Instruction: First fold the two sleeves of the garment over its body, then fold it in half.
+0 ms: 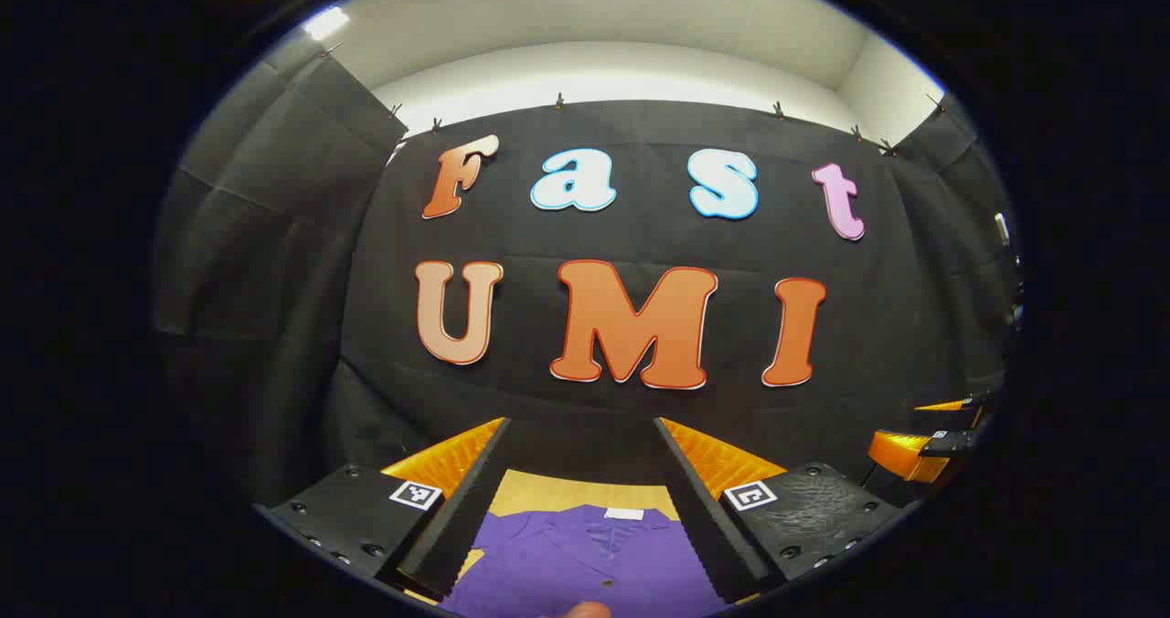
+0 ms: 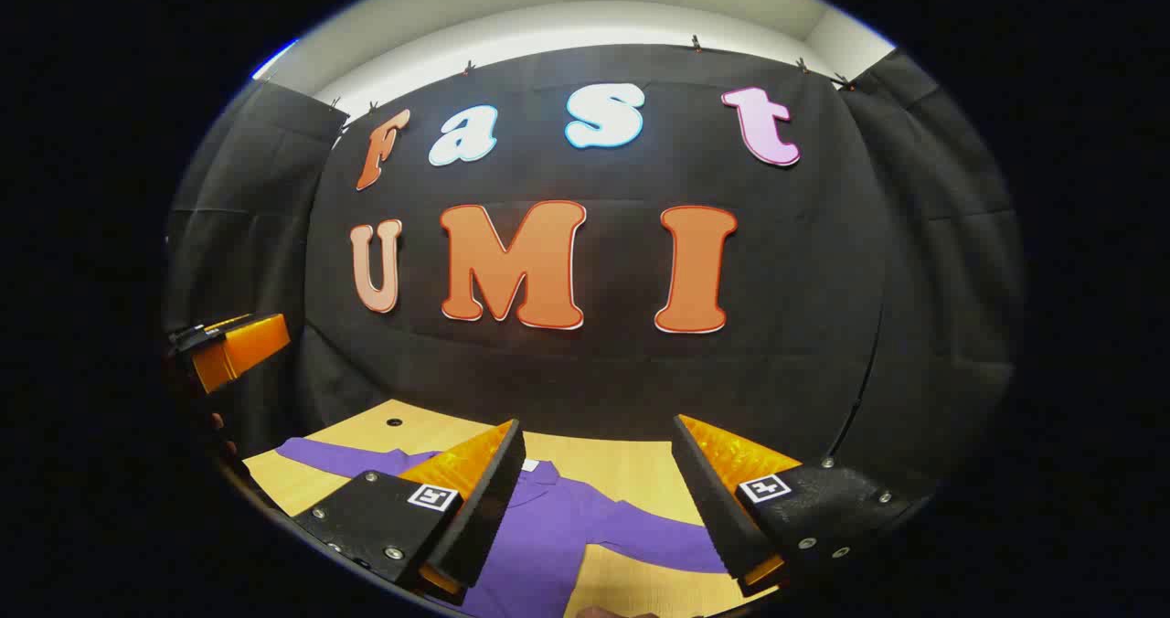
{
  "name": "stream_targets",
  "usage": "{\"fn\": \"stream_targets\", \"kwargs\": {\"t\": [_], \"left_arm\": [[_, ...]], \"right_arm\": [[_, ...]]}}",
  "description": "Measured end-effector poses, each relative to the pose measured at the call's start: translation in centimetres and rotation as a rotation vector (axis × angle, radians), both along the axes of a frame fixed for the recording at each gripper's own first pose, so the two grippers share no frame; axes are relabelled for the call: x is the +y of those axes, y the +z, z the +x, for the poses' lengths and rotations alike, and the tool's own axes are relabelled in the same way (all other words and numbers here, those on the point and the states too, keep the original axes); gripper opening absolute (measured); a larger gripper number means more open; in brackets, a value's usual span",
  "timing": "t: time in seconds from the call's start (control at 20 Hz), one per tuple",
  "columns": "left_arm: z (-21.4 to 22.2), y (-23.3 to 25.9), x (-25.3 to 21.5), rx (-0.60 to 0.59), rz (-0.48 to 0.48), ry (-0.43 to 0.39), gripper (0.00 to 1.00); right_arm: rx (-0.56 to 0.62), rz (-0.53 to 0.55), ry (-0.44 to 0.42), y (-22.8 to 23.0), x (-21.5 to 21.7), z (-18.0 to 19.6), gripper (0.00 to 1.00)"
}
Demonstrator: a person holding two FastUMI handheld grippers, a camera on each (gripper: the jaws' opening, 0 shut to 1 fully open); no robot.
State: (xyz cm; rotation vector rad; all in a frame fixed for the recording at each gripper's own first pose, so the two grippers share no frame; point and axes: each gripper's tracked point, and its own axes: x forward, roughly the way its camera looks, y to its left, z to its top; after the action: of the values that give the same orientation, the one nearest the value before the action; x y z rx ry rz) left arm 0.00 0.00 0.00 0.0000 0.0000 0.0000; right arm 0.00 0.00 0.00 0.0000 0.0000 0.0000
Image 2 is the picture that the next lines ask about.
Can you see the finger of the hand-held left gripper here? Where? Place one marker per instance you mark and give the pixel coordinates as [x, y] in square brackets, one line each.
[242, 348]

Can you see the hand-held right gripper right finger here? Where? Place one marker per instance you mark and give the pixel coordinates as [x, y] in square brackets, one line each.
[708, 499]

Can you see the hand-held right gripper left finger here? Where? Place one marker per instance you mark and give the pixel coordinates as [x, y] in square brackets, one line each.
[484, 508]

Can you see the purple shirt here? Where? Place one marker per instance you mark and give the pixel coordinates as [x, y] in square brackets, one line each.
[548, 527]

